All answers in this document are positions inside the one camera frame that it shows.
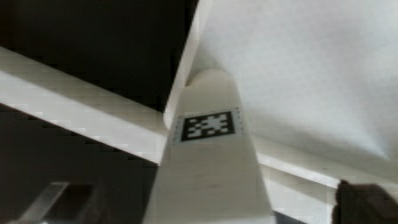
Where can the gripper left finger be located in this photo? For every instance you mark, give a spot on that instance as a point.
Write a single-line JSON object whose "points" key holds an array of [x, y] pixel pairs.
{"points": [[69, 204]]}

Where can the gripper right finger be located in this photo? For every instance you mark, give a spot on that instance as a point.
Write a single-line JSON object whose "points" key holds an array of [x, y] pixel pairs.
{"points": [[364, 205]]}

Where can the white desk leg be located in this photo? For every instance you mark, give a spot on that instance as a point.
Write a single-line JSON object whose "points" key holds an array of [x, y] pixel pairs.
{"points": [[208, 189]]}

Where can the white desk top tray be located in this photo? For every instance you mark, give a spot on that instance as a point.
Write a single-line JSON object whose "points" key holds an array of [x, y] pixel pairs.
{"points": [[307, 51]]}

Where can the white front fence bar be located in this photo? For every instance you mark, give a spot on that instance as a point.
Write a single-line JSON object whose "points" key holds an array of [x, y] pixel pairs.
{"points": [[91, 111]]}

